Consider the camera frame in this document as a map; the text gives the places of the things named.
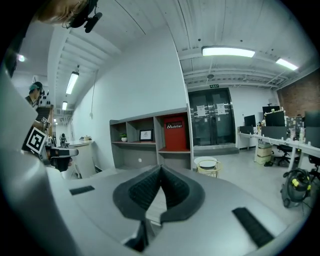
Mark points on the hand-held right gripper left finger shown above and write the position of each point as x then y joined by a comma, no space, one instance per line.
100,200

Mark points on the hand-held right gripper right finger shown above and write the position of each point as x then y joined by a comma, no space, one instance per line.
220,200

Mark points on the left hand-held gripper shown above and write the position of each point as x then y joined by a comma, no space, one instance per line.
36,141

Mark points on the red hardcover book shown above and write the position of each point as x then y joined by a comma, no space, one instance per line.
175,137

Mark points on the white office desk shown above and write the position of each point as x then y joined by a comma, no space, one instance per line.
280,141

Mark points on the large black computer monitor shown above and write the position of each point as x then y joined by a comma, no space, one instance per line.
275,118

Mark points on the round white stool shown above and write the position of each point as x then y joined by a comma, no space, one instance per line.
206,162

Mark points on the white curved counter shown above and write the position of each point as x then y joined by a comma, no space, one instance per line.
83,157

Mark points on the long ceiling lamp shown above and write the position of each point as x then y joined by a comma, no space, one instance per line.
72,82
64,105

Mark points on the stacked storage boxes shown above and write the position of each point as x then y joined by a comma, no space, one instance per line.
264,153

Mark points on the small potted plant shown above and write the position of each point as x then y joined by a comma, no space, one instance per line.
123,137

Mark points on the grey and yellow vacuum cleaner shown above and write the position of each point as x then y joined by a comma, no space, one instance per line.
296,187

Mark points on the black office chair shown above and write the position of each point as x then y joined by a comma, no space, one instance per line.
283,152

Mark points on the dark glass double door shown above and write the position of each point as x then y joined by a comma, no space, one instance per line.
212,120

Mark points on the round ceiling downlight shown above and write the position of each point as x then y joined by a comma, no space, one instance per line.
21,58

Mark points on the green exit sign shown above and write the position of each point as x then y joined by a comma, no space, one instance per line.
214,86

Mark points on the person's head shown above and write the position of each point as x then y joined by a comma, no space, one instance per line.
62,11

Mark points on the wide ceiling lamp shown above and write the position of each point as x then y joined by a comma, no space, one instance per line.
228,51
287,64

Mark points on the black picture frame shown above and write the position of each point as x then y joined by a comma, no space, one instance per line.
146,135

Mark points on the black head-mounted camera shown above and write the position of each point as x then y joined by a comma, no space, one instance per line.
91,20

